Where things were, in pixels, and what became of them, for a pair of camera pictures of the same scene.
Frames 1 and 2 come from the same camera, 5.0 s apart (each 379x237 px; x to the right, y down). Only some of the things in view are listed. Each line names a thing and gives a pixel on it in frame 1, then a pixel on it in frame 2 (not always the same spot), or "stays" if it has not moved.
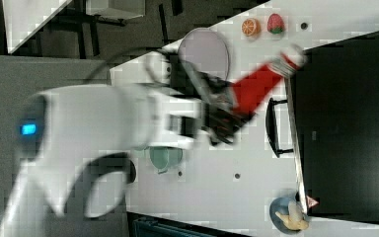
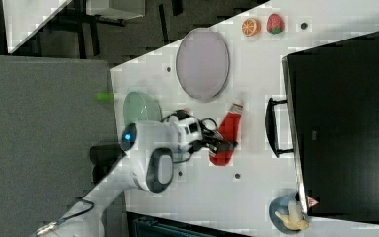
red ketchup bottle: x=250 y=91 → x=222 y=153
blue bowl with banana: x=281 y=205 stays
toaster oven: x=341 y=123 stays
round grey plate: x=206 y=50 stays
